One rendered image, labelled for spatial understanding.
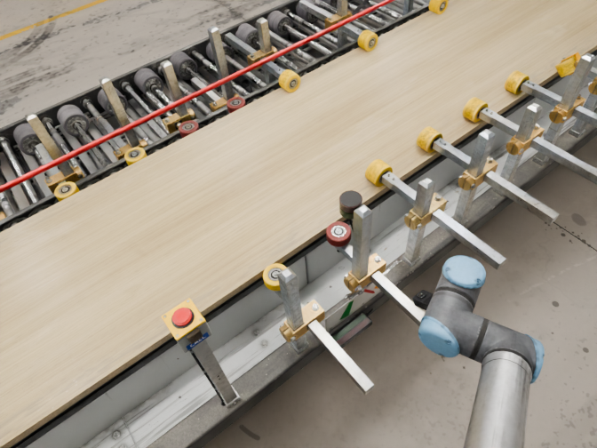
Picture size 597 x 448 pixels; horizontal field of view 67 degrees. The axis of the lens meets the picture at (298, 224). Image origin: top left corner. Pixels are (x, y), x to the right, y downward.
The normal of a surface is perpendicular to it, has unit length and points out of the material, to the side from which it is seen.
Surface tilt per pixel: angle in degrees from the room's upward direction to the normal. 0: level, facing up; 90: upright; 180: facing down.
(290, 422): 0
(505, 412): 26
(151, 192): 0
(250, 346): 0
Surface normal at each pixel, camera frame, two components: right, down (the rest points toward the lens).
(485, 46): -0.07, -0.62
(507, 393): 0.12, -0.88
